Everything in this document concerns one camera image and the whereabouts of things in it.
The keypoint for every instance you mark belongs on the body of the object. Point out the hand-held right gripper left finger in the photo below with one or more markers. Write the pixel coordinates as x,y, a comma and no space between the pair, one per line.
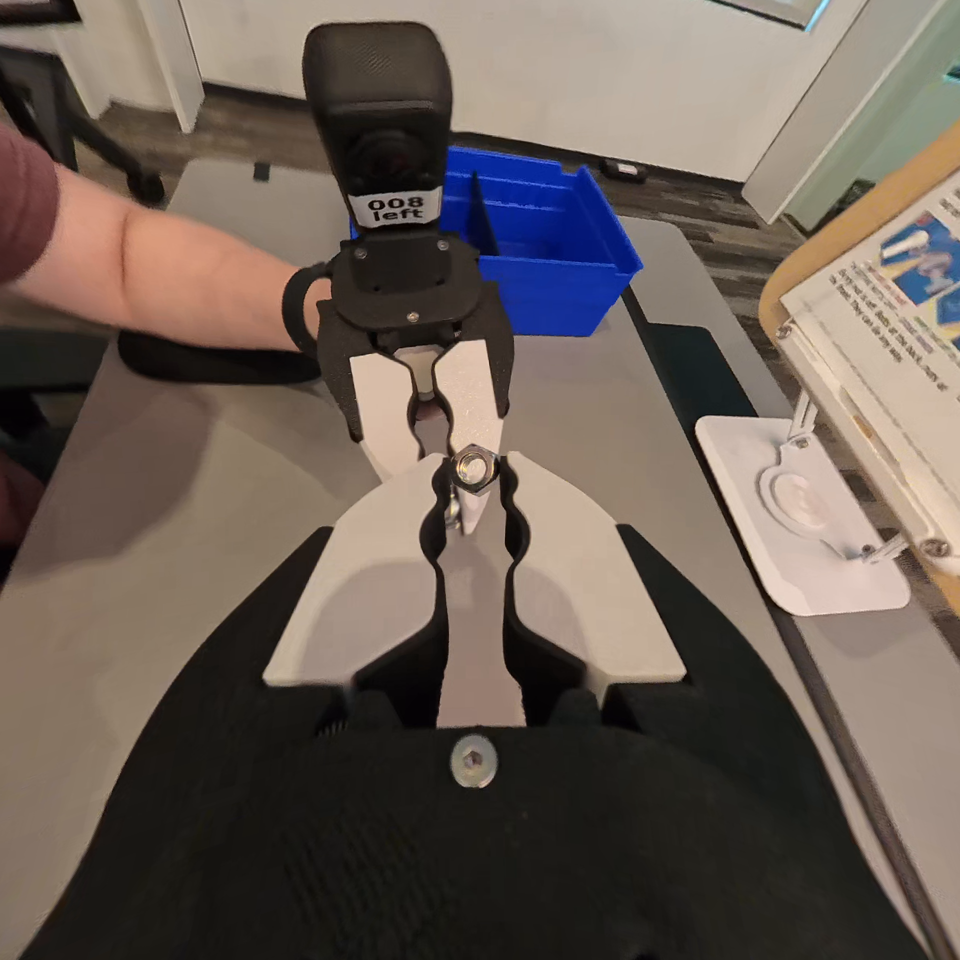
360,585

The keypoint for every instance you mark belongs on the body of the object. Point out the black easel stand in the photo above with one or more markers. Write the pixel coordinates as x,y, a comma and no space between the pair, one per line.
97,142

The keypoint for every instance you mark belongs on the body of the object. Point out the small black floor device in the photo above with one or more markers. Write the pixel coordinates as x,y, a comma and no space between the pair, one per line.
622,169

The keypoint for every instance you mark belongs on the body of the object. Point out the black wrist watch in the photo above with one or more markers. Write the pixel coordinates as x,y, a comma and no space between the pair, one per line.
294,307

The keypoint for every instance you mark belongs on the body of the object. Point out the printed instruction sheet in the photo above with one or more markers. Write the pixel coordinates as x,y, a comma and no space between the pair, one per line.
900,300

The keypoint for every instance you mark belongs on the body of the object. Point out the person's left forearm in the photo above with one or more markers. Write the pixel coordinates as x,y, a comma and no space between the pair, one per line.
172,262

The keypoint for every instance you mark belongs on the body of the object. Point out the steel hex bolt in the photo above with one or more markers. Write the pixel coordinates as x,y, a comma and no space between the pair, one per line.
452,512

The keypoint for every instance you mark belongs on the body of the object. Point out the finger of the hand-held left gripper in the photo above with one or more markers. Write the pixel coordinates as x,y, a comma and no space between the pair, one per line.
382,405
472,390

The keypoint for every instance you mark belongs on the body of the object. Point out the wooden backing board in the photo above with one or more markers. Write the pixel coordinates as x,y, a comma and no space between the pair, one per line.
810,247

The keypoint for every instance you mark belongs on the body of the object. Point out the dark office chair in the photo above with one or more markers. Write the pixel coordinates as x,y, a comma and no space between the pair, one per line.
45,360

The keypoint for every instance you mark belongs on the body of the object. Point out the black armrest pad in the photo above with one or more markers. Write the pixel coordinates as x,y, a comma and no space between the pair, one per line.
210,364

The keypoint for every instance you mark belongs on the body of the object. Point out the steel hex nut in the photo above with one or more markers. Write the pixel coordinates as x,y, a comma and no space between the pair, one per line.
455,466

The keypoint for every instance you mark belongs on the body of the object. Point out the white framed window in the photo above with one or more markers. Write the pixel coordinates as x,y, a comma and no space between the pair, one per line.
772,9

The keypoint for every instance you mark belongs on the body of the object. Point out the blue plastic bin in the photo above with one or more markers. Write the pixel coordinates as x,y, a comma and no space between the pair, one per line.
555,277

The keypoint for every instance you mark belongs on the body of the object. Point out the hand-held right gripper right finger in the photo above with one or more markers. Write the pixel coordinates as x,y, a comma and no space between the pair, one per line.
592,592

